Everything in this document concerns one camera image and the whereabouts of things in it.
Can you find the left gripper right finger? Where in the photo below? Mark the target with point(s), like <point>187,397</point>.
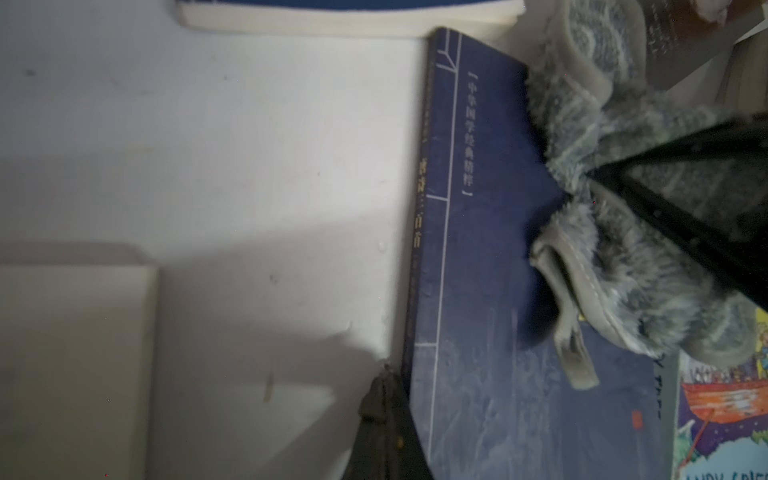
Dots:
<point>707,193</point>

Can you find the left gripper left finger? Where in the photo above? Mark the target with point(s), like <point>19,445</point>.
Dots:
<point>386,446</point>

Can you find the dark blue book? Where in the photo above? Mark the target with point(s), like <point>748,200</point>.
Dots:
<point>77,347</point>
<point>487,393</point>

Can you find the grey striped cloth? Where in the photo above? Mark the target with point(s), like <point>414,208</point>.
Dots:
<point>606,266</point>

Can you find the black book with face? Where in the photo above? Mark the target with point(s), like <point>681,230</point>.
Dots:
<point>683,35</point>

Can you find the colourful treehouse book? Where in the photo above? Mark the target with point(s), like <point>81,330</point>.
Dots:
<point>714,421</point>

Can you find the blue book yellow label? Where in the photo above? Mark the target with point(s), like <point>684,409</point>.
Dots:
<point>364,19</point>

